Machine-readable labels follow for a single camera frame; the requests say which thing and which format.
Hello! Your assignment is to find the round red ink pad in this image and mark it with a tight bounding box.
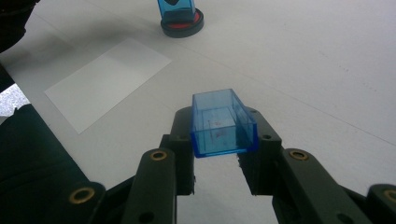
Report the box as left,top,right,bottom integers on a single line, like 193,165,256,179
160,8,205,39

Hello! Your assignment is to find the blue transparent stamp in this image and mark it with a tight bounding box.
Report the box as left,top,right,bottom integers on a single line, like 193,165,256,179
157,0,197,25

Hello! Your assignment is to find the white paper sheet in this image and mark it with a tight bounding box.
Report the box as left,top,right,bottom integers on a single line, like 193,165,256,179
44,37,172,135

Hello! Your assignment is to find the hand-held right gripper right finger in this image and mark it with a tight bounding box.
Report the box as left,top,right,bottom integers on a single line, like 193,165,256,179
237,106,283,196

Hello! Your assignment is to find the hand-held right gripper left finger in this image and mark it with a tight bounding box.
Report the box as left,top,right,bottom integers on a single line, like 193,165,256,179
160,106,196,196

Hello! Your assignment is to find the blue transparent stamp cap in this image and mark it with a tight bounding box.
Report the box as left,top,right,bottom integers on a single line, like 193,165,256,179
191,88,260,159

